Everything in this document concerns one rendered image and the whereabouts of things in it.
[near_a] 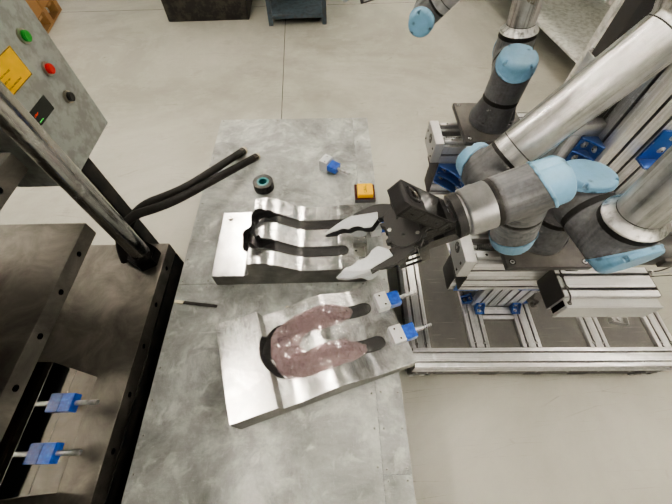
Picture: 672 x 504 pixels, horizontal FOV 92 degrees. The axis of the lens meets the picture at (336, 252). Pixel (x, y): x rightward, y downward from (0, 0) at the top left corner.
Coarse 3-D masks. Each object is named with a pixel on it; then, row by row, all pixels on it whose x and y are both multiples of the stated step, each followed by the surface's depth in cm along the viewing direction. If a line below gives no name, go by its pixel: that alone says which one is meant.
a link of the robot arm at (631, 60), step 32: (640, 32) 45; (608, 64) 47; (640, 64) 46; (576, 96) 50; (608, 96) 49; (512, 128) 57; (544, 128) 53; (576, 128) 53; (480, 160) 60; (512, 160) 57
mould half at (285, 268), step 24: (240, 216) 116; (288, 216) 110; (312, 216) 113; (336, 216) 112; (240, 240) 110; (288, 240) 105; (312, 240) 108; (336, 240) 107; (360, 240) 107; (216, 264) 105; (240, 264) 105; (264, 264) 97; (288, 264) 100; (312, 264) 103; (336, 264) 102
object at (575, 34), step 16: (544, 0) 354; (560, 0) 354; (576, 0) 354; (592, 0) 354; (608, 0) 348; (624, 0) 242; (544, 16) 334; (560, 16) 334; (576, 16) 334; (592, 16) 334; (608, 16) 253; (560, 32) 315; (576, 32) 315; (592, 32) 315; (576, 48) 299; (576, 64) 286
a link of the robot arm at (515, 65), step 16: (512, 48) 99; (528, 48) 99; (496, 64) 100; (512, 64) 96; (528, 64) 96; (496, 80) 102; (512, 80) 99; (528, 80) 100; (496, 96) 104; (512, 96) 103
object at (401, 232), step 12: (456, 204) 47; (384, 216) 50; (396, 216) 50; (456, 216) 47; (384, 228) 51; (396, 228) 49; (408, 228) 48; (420, 228) 48; (432, 228) 49; (444, 228) 49; (456, 228) 50; (468, 228) 47; (396, 240) 48; (408, 240) 48; (420, 240) 47; (432, 240) 52; (444, 240) 53; (420, 252) 51; (408, 264) 54
